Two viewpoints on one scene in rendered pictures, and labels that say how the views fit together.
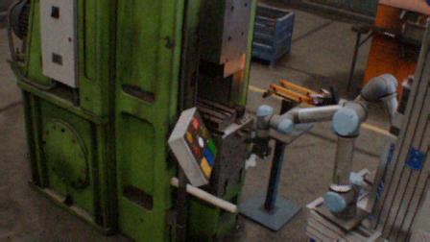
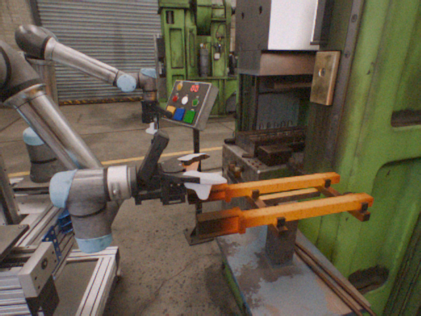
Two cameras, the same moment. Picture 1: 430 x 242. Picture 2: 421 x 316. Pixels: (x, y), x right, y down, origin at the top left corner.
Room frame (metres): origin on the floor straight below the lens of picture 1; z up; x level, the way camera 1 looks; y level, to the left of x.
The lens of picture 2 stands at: (3.27, -1.10, 1.33)
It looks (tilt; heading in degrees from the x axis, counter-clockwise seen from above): 22 degrees down; 128
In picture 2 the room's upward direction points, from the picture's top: straight up
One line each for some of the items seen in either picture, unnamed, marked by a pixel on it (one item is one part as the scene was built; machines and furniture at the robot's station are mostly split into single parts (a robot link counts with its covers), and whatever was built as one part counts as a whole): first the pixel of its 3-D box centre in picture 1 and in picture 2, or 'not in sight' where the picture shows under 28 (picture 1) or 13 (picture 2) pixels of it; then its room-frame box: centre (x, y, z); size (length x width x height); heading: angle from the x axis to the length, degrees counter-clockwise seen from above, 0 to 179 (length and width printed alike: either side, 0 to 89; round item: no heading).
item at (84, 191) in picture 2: not in sight; (83, 188); (2.76, -0.90, 1.08); 0.11 x 0.08 x 0.09; 53
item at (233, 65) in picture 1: (203, 57); (289, 62); (2.79, 0.08, 1.32); 0.42 x 0.20 x 0.10; 58
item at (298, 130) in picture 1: (283, 127); (277, 262); (3.06, -0.51, 0.75); 0.40 x 0.30 x 0.02; 144
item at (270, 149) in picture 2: (234, 109); (275, 154); (2.86, -0.14, 0.95); 0.12 x 0.08 x 0.06; 58
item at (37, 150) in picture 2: (349, 186); (41, 141); (2.00, -0.74, 0.98); 0.13 x 0.12 x 0.14; 142
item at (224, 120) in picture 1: (200, 109); (281, 137); (2.79, 0.08, 0.96); 0.42 x 0.20 x 0.09; 58
